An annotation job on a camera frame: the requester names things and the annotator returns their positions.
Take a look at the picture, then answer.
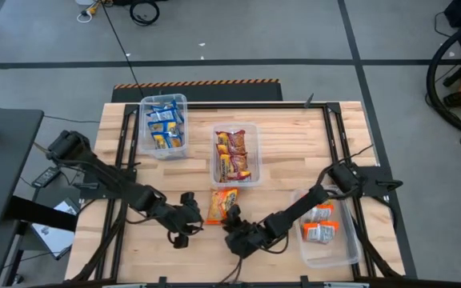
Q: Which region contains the yellow floor cable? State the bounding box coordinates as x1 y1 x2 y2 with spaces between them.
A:
33 142 54 156

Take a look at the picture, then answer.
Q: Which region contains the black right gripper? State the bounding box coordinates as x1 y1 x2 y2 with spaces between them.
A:
222 203 272 261

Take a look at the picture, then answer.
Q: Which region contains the black power adapter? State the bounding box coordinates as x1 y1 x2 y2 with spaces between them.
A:
31 166 62 189

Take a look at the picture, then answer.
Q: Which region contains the white paper booklet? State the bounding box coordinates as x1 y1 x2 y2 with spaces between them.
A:
30 198 78 261

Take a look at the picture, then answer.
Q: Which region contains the clear plastic bin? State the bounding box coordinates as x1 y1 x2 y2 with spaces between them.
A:
137 93 190 160
291 185 363 269
209 122 263 189

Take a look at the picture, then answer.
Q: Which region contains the white and yellow plug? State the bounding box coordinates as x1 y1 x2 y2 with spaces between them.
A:
76 0 103 23

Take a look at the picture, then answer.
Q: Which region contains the black aluminium rig frame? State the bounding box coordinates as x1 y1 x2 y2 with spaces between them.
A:
68 102 406 288

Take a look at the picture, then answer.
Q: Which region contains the black side table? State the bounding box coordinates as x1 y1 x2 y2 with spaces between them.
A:
0 107 46 226

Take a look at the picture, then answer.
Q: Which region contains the black hazard-striped floor mat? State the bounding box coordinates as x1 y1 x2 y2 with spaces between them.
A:
110 78 284 103

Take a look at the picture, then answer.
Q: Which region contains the black coiled cable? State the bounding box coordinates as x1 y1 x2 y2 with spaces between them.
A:
129 0 161 27

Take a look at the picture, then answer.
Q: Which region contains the black vacuum hose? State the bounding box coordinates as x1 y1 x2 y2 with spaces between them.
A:
425 18 461 141

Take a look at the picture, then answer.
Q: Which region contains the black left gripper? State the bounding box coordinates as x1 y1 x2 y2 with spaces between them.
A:
160 191 205 250

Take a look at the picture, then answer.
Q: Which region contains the long thin black cable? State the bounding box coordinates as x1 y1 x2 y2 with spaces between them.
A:
100 0 146 99

